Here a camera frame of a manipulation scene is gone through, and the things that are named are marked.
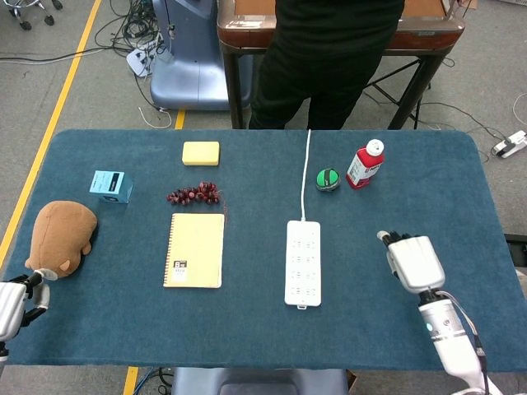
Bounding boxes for brown wooden table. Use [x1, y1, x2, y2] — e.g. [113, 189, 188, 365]
[217, 0, 467, 131]

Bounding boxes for white floor cable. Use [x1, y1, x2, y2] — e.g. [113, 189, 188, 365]
[138, 105, 173, 129]

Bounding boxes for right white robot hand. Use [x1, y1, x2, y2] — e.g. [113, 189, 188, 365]
[376, 230, 446, 295]

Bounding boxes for green ball with black band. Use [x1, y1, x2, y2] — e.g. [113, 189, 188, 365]
[315, 167, 341, 193]

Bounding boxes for brown plush toy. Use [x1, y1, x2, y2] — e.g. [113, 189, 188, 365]
[24, 200, 99, 277]

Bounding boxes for yellow spiral notebook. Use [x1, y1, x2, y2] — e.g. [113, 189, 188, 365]
[162, 212, 226, 290]

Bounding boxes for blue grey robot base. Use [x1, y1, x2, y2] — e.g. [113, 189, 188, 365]
[170, 367, 350, 395]

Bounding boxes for dark red grape bunch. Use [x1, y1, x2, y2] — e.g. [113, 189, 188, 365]
[166, 181, 222, 206]

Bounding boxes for yellow sponge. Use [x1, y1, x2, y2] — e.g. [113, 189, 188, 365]
[181, 141, 222, 167]

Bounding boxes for black stool with chrome base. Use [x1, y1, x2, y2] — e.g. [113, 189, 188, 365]
[7, 0, 63, 32]

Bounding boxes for white floor power strip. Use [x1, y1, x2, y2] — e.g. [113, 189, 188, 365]
[125, 44, 160, 78]
[492, 129, 527, 159]

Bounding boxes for blue table cloth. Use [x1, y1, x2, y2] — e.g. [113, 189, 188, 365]
[0, 128, 520, 369]

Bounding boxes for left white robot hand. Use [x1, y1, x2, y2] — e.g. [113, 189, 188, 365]
[0, 268, 58, 342]

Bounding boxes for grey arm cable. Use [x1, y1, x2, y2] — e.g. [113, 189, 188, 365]
[437, 290, 492, 395]

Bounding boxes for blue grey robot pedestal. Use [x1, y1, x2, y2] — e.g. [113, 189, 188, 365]
[149, 0, 253, 111]

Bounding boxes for light blue cardboard box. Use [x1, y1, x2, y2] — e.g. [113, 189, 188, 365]
[89, 170, 135, 205]

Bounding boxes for red juice bottle white cap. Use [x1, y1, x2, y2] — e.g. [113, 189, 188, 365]
[345, 138, 386, 191]

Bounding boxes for black floor cable tangle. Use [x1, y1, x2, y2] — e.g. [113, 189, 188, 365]
[93, 0, 166, 57]

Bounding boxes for person in black clothes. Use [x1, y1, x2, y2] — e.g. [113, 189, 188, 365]
[248, 0, 407, 131]

